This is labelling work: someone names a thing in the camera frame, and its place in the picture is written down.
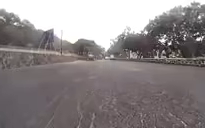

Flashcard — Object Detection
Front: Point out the vehicle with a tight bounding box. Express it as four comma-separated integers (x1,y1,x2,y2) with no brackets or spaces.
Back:
104,54,116,61
86,53,97,62

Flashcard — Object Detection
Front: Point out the dark tree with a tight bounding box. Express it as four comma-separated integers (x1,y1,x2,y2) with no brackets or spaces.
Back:
71,38,106,58

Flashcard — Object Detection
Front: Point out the grey asphalt road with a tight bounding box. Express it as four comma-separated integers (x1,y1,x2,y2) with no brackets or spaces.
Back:
0,58,205,128

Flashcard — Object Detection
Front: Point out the pole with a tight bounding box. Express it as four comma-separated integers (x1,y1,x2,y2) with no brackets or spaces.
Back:
59,29,64,56

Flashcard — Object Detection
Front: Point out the row of trees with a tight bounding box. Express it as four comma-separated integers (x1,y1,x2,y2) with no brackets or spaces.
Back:
0,8,74,54
106,1,205,60

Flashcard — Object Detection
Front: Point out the billboard frame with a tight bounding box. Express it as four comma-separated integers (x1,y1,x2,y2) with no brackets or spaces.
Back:
37,28,56,52

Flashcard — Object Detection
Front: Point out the low stone wall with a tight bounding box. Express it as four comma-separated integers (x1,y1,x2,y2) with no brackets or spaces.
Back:
111,56,205,69

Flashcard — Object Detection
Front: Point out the long stone wall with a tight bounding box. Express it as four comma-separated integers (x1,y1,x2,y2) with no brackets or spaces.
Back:
0,46,88,73

